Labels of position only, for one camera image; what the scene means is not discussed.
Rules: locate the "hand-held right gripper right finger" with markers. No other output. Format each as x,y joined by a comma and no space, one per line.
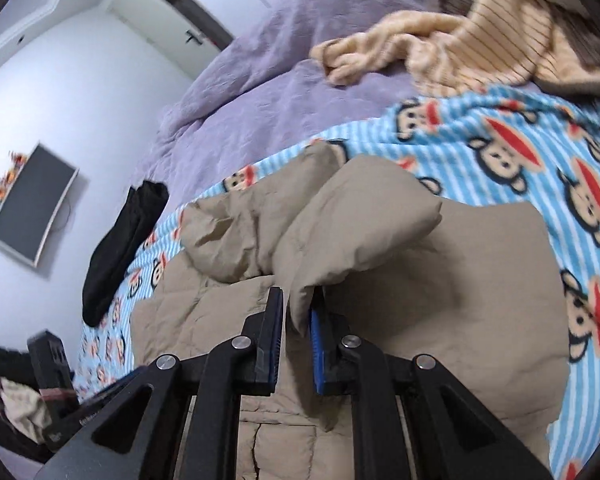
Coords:
320,355

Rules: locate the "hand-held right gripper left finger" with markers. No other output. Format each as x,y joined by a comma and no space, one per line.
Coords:
271,345

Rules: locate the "khaki puffer jacket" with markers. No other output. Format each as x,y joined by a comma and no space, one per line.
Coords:
455,270

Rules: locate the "beige crumpled cloth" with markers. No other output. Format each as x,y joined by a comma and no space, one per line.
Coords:
22,410

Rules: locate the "black cloth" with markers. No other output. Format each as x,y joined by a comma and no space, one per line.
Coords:
125,250

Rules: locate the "purple blanket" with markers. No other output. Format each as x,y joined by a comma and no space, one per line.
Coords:
280,60

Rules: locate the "monkey print striped blanket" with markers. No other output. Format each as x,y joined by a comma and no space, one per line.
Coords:
530,160

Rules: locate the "white door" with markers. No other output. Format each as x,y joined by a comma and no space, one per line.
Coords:
150,25

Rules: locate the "beige striped cloth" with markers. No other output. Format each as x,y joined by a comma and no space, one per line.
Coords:
495,45

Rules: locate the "wall-mounted monitor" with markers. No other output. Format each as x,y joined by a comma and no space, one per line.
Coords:
32,205

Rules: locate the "orange wall decoration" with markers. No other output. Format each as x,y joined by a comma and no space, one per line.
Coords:
7,175

